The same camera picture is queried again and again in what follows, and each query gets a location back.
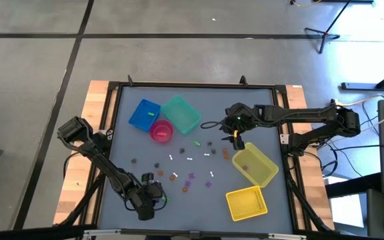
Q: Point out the black metal table frame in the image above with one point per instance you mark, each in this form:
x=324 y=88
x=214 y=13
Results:
x=195 y=85

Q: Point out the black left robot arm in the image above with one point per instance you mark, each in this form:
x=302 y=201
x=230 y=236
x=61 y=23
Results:
x=112 y=170

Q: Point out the teal plastic bin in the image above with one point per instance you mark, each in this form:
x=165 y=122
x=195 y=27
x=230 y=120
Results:
x=180 y=115

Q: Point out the pink round plastic bowl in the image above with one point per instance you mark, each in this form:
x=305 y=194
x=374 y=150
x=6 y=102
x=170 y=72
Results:
x=155 y=131

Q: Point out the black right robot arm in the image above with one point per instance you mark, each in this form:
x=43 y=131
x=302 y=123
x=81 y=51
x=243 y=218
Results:
x=298 y=115

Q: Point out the yellow power strip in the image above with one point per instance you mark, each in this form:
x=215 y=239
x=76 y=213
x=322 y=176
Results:
x=334 y=101

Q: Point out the black desk foot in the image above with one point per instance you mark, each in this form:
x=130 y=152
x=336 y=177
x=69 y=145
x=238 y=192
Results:
x=358 y=86

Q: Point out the dark grey box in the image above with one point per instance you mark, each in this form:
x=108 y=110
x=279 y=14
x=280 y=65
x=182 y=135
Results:
x=377 y=213

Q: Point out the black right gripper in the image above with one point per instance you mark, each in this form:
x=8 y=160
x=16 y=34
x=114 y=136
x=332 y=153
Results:
x=242 y=116

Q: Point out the black tripod stand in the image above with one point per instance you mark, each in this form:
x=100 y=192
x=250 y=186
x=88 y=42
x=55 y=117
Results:
x=323 y=41

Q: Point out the blue plastic basket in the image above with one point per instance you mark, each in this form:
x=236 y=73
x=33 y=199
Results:
x=142 y=118

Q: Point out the black rig bar silver brackets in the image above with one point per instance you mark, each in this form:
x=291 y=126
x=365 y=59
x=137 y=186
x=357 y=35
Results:
x=192 y=234

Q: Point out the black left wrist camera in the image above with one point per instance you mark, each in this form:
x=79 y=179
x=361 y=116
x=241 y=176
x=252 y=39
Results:
x=147 y=177

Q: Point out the wooden table side board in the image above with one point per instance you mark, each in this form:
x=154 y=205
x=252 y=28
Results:
x=67 y=196
x=315 y=193

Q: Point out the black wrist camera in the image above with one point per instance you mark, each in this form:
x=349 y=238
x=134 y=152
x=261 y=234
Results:
x=239 y=145
x=147 y=177

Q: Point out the yellow perforated plastic basket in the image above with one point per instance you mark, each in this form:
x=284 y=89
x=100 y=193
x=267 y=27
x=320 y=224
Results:
x=245 y=203

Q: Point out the small orange plastic pumpkin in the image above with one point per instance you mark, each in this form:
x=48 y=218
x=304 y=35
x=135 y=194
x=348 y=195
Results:
x=226 y=156
x=225 y=151
x=184 y=189
x=172 y=178
x=160 y=173

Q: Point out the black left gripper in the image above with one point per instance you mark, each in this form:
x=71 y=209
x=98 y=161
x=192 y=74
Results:
x=150 y=196

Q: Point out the translucent yellow plastic bin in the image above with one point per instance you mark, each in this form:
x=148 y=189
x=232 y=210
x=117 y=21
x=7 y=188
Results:
x=260 y=171

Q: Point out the small purple plastic decoration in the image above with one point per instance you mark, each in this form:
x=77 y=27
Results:
x=244 y=168
x=208 y=183
x=187 y=183
x=191 y=175

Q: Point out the black desk beam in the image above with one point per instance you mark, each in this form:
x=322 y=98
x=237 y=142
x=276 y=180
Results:
x=352 y=186

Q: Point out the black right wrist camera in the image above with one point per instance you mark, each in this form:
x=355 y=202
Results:
x=239 y=145

